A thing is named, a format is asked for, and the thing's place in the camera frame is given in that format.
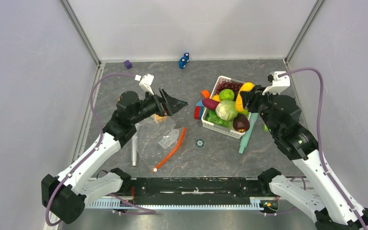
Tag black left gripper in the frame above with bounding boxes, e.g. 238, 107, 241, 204
130, 88, 188, 125

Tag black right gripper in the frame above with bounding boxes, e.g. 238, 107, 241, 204
241, 84, 279, 135

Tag fake yellow corn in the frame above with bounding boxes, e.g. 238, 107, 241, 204
235, 82, 254, 112

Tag dark maroon fake fruit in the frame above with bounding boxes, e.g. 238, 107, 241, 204
232, 113, 250, 133

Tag purple fake sweet potato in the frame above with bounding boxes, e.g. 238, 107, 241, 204
201, 98, 220, 111

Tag clear zip top bag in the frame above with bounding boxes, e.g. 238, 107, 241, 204
137, 116, 186, 173

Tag fake green cabbage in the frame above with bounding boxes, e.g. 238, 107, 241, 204
215, 100, 238, 121

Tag small green fake fruit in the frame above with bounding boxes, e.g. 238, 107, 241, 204
218, 89, 235, 101

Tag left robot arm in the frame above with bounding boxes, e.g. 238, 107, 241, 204
41, 88, 188, 226

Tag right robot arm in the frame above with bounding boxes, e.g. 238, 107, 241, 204
239, 83, 368, 230

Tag fake green lettuce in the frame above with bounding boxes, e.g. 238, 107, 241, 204
206, 110, 234, 128

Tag dark red fake grapes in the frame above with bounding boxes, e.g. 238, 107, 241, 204
216, 81, 243, 94

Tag fake yellow lemon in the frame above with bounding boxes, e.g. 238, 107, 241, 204
211, 94, 221, 102

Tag yellow toy cylinder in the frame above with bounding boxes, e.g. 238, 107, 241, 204
154, 115, 168, 124

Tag red blue toy block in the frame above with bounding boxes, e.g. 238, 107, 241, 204
194, 100, 205, 120

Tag orange toy cup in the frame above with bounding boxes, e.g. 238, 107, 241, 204
200, 90, 210, 98

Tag blue toy car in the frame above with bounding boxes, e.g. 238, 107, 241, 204
178, 52, 190, 69

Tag green white poker chip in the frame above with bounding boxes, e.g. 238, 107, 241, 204
196, 139, 205, 147

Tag silver metal cylinder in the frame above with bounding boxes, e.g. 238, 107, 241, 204
131, 134, 138, 167

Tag white plastic basket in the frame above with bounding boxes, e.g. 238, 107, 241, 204
201, 76, 251, 139

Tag purple toy cube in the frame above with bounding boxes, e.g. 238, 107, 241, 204
123, 60, 133, 69

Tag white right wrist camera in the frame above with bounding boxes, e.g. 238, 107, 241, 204
262, 71, 290, 95

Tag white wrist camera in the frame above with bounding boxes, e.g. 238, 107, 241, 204
262, 71, 290, 95
135, 74, 154, 95

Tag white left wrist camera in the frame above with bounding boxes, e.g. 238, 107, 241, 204
135, 74, 154, 95

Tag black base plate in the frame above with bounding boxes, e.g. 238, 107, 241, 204
115, 177, 275, 205

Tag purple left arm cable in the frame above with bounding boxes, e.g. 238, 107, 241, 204
45, 72, 157, 227

